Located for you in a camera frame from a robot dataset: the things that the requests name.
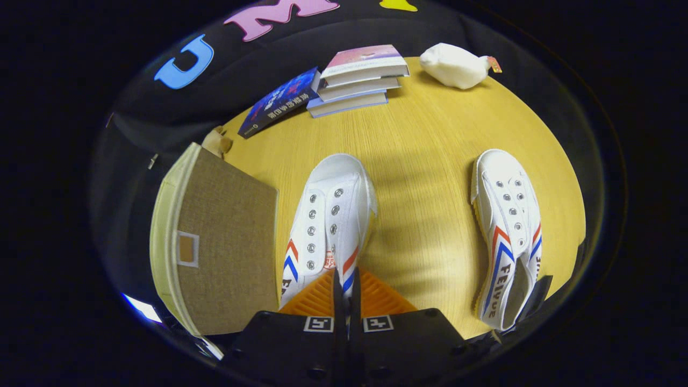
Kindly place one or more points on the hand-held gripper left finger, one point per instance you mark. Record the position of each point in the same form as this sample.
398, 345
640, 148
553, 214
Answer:
338, 349

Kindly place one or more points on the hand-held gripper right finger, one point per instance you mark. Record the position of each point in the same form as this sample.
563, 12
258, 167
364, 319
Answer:
355, 349

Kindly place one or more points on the white canvas shoe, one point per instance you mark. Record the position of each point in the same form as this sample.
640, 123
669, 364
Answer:
508, 215
333, 215

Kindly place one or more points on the brown fabric storage box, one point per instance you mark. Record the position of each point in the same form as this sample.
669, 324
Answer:
231, 231

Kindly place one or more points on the lit screen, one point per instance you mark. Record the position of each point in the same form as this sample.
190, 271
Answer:
141, 309

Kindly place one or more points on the brown plush toy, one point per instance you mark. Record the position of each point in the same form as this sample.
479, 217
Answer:
215, 142

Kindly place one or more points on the light blue book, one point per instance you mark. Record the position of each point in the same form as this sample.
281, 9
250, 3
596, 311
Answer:
344, 105

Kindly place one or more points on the dark blue book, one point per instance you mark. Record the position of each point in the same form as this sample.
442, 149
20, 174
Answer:
279, 102

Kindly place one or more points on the white cover book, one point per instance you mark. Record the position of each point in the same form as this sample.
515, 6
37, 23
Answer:
360, 88

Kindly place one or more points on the small white clip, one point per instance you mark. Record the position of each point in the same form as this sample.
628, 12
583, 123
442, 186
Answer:
153, 161

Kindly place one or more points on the pink cover book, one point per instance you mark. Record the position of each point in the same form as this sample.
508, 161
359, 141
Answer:
365, 56

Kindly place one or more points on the white plush toy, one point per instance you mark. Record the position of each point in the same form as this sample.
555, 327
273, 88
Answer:
454, 67

